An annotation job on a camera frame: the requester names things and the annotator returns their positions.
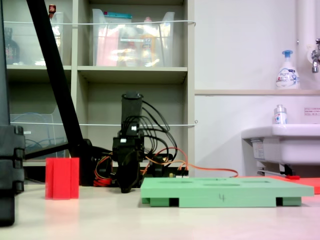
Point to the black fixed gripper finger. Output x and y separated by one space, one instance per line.
124 178

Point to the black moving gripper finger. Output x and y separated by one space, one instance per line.
135 170

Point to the red cross columnar block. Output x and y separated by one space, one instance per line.
61 177

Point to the green shape hole board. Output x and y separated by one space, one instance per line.
225 192

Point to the orange foam block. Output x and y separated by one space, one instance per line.
310 185

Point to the circuit board with connectors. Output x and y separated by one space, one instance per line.
183 173

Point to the beige shelf unit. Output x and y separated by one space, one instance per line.
132 71

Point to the black tripod brace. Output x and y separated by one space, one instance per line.
45 151

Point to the large clear storage bin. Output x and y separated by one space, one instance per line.
110 50

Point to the yellow bottle pink cap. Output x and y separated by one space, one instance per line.
148 42

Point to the notched black tripod leg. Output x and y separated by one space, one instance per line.
10 175

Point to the clear bin with bottles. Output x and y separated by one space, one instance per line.
59 50

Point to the dark glass bottle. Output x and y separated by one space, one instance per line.
11 50

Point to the small clear sanitizer bottle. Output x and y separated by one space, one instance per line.
280 117

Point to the white ceramic sink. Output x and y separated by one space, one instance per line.
295 147

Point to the white pump soap bottle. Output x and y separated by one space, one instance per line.
287 77

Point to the chrome faucet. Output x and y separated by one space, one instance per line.
315 58

